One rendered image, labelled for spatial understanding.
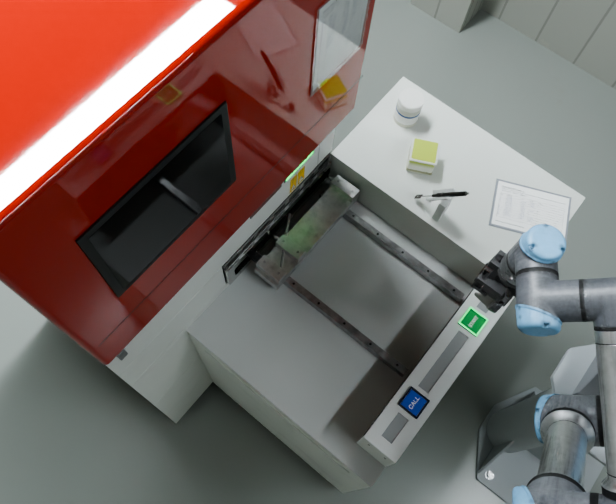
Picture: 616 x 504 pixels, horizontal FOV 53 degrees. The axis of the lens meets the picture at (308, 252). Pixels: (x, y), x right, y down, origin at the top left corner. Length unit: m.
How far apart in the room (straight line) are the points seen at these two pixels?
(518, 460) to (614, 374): 1.48
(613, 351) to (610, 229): 1.95
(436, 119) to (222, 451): 1.44
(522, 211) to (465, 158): 0.22
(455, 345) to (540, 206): 0.47
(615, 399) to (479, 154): 0.89
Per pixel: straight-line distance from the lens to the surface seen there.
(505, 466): 2.59
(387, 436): 1.53
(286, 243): 1.68
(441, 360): 1.59
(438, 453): 2.54
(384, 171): 1.74
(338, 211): 1.76
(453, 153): 1.82
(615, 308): 1.15
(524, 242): 1.19
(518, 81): 3.33
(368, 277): 1.76
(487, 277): 1.37
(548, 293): 1.16
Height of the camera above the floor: 2.46
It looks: 67 degrees down
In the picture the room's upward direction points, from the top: 7 degrees clockwise
